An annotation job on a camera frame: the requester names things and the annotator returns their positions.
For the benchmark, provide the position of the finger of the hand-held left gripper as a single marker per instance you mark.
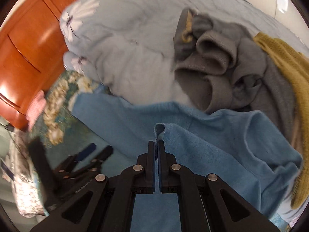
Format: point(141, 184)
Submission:
point(85, 152)
point(103, 154)

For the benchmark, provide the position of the blue knit garment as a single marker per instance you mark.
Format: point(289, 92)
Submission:
point(217, 149)

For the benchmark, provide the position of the speckled white cloth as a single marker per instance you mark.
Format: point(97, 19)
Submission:
point(24, 193)

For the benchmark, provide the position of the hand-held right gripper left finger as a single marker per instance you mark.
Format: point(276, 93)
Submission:
point(151, 169)

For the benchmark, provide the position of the light blue floral duvet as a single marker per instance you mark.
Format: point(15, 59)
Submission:
point(135, 60)

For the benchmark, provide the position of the mustard knit sweater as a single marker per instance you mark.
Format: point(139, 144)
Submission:
point(289, 60)

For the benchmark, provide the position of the glossy white wardrobe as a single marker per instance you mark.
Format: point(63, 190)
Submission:
point(282, 2)

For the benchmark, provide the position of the grey sweater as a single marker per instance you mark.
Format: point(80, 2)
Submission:
point(272, 89)

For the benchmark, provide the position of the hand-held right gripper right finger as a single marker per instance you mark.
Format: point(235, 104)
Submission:
point(163, 169)

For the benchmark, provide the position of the pink cloth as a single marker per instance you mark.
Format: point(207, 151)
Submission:
point(36, 108)

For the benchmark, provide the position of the orange wooden headboard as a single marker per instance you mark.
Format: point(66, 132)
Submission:
point(24, 53)

